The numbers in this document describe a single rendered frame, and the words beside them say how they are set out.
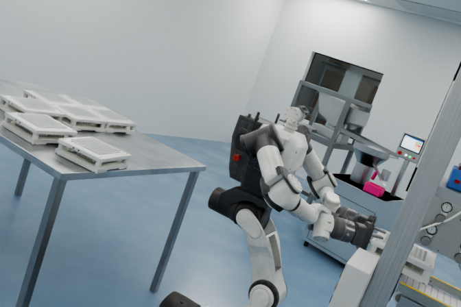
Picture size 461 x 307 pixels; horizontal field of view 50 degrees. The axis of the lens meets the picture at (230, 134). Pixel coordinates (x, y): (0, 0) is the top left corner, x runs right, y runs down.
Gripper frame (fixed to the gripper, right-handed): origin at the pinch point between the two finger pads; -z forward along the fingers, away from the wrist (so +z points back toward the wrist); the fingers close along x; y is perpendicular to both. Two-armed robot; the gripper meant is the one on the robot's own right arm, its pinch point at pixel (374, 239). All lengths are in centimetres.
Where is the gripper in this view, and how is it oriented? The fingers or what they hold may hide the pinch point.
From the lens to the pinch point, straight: 213.2
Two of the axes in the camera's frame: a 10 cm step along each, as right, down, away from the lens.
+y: 1.0, 1.9, -9.8
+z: -9.4, -2.9, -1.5
